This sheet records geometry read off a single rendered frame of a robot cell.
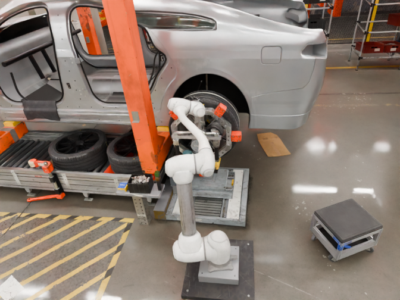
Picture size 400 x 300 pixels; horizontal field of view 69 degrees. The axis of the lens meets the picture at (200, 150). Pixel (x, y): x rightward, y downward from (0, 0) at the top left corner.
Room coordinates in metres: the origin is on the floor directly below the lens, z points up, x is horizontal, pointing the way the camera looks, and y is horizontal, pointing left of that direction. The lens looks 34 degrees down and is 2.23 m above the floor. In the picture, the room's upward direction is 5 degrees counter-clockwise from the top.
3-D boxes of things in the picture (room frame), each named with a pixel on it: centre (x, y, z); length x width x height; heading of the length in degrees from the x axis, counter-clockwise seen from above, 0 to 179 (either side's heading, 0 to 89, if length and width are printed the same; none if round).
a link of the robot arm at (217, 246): (1.31, -0.06, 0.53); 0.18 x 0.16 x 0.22; 93
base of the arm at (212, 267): (1.30, -0.09, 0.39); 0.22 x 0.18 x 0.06; 91
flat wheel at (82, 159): (2.96, 1.43, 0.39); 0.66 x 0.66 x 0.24
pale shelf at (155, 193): (2.09, 0.59, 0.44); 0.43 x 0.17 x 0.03; 77
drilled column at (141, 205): (2.09, 0.62, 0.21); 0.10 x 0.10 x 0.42; 77
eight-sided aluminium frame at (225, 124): (2.27, -0.03, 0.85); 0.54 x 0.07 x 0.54; 77
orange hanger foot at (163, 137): (2.61, 0.40, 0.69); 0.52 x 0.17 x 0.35; 167
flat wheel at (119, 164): (2.79, 0.71, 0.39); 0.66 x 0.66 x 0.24
